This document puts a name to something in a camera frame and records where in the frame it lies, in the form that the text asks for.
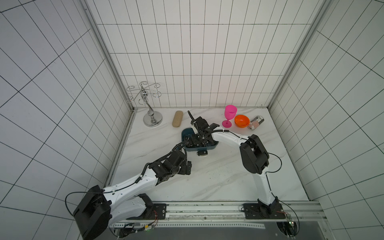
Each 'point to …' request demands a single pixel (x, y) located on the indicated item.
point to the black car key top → (202, 152)
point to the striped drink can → (255, 122)
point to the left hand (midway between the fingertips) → (181, 167)
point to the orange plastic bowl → (241, 121)
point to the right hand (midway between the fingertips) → (195, 135)
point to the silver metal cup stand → (152, 118)
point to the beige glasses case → (177, 118)
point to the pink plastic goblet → (230, 111)
